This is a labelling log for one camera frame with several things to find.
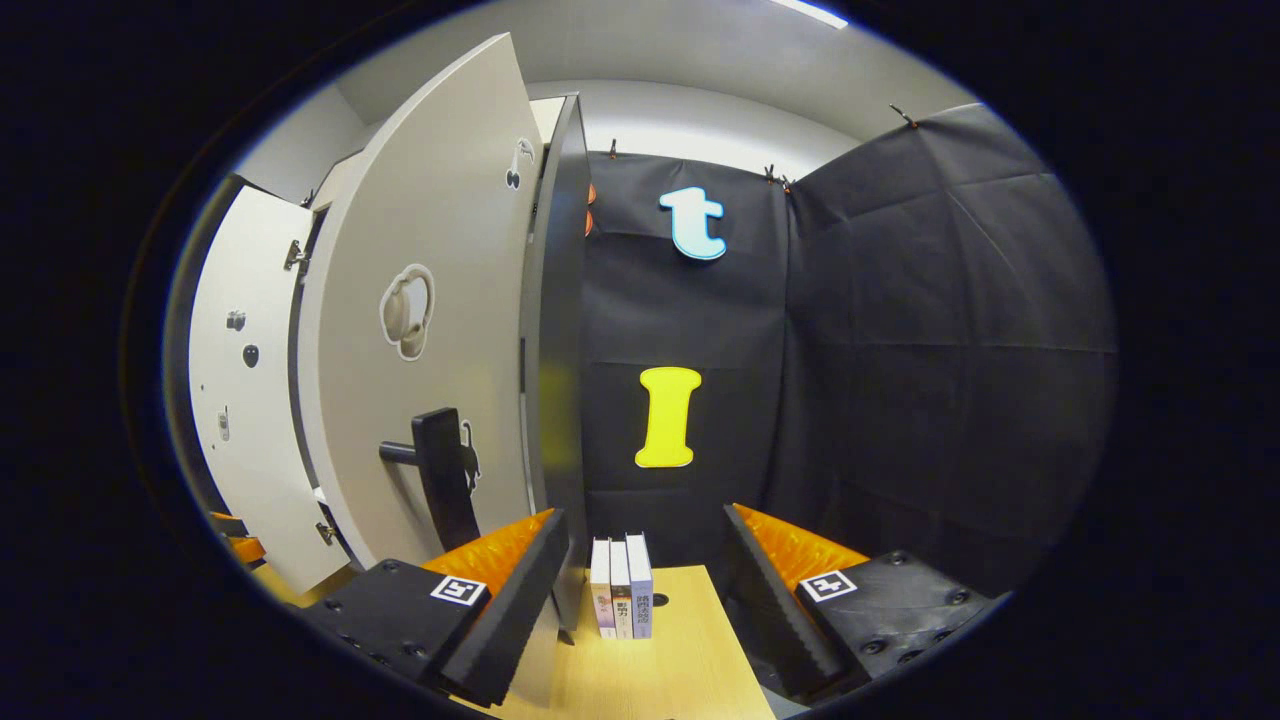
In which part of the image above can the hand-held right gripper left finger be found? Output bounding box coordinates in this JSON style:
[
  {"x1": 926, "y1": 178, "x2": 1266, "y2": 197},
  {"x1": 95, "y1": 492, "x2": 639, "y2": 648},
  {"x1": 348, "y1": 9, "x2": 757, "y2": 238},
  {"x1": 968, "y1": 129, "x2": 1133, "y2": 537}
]
[{"x1": 298, "y1": 507, "x2": 572, "y2": 708}]

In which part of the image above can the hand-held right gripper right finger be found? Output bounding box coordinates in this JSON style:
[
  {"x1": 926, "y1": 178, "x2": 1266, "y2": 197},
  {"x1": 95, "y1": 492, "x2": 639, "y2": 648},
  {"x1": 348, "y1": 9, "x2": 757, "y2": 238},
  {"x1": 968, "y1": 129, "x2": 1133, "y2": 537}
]
[{"x1": 722, "y1": 503, "x2": 1003, "y2": 703}]

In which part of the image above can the white cabinet door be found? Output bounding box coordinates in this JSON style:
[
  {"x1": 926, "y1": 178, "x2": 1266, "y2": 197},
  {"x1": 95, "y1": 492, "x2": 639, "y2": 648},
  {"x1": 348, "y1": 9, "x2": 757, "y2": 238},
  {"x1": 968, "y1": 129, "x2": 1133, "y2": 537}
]
[
  {"x1": 297, "y1": 32, "x2": 546, "y2": 586},
  {"x1": 187, "y1": 185, "x2": 353, "y2": 597}
]

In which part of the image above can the white shoe cabinet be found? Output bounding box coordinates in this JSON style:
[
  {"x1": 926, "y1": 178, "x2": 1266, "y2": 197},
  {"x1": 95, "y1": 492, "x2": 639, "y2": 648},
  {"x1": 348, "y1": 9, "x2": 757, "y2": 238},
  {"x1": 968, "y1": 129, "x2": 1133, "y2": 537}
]
[{"x1": 290, "y1": 92, "x2": 598, "y2": 633}]

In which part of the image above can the white pink book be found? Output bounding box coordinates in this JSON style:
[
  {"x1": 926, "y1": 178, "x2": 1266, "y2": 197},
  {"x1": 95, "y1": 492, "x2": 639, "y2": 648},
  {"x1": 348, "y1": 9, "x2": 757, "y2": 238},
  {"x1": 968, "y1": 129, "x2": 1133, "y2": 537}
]
[{"x1": 590, "y1": 537, "x2": 614, "y2": 639}]

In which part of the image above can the white brown book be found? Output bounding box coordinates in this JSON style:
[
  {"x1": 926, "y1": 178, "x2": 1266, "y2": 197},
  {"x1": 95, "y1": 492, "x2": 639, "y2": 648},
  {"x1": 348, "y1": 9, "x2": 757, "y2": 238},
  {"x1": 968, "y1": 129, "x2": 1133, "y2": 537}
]
[{"x1": 610, "y1": 540, "x2": 634, "y2": 641}]

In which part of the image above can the white blue book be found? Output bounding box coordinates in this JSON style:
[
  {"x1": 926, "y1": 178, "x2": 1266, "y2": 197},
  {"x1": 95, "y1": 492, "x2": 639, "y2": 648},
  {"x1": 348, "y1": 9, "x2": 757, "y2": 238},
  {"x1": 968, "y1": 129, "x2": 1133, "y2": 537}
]
[{"x1": 626, "y1": 532, "x2": 655, "y2": 639}]

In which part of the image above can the black backdrop cloth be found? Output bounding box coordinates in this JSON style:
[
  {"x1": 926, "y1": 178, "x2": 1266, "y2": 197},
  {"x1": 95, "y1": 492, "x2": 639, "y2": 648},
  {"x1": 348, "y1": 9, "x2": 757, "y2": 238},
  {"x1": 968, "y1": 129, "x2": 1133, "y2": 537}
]
[{"x1": 580, "y1": 100, "x2": 1119, "y2": 601}]

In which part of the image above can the ceiling light panel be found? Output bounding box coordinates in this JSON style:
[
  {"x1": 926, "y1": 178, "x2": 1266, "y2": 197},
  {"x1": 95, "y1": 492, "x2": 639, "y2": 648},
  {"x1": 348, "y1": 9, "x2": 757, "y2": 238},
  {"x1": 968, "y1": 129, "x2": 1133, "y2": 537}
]
[{"x1": 768, "y1": 0, "x2": 851, "y2": 31}]

